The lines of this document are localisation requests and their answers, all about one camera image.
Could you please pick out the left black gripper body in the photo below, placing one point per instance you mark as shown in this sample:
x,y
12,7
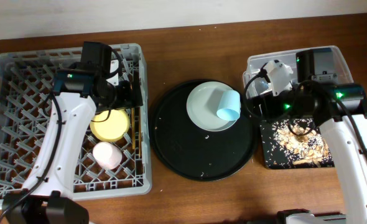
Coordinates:
x,y
132,94

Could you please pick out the black rectangular tray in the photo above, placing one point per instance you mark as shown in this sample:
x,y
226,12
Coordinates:
x,y
273,152

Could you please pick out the white paper napkin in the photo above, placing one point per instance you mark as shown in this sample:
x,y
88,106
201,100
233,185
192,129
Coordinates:
x,y
262,88

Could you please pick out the yellow plastic bowl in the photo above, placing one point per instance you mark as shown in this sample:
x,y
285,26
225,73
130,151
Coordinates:
x,y
110,126

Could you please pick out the pink plastic cup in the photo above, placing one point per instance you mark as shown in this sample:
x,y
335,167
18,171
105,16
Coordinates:
x,y
107,155

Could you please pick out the grey plastic dishwasher rack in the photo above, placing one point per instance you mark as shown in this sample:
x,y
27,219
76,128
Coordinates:
x,y
25,80

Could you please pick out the grey round plate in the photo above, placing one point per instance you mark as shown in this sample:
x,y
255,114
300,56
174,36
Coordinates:
x,y
202,104

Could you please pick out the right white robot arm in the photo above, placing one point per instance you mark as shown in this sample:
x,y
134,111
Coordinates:
x,y
323,140

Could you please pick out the round black serving tray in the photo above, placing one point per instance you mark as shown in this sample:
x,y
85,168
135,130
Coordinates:
x,y
192,152

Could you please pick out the blue plastic cup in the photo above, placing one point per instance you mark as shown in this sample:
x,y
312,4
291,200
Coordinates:
x,y
229,107

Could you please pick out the clear plastic waste bin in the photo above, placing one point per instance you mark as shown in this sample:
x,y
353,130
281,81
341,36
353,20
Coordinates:
x,y
321,82

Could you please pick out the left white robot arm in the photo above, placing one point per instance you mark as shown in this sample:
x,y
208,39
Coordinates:
x,y
92,85

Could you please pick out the food scraps and rice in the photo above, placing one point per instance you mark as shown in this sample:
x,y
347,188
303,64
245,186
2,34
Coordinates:
x,y
304,146

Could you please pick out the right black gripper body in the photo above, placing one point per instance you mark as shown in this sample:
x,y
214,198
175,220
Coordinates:
x,y
256,104

